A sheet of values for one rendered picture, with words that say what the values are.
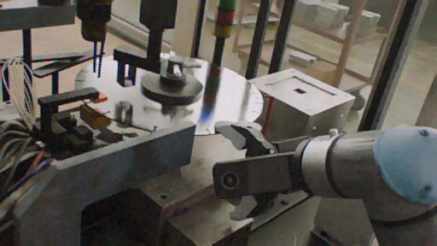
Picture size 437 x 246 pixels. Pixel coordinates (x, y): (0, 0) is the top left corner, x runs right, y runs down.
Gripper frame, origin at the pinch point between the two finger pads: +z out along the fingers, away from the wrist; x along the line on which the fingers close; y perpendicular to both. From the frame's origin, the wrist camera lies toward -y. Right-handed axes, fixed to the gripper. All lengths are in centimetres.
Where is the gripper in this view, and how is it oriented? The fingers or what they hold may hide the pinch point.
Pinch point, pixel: (218, 171)
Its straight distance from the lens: 74.5
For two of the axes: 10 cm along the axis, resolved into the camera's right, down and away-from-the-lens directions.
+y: 8.3, -1.4, 5.4
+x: -1.7, -9.9, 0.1
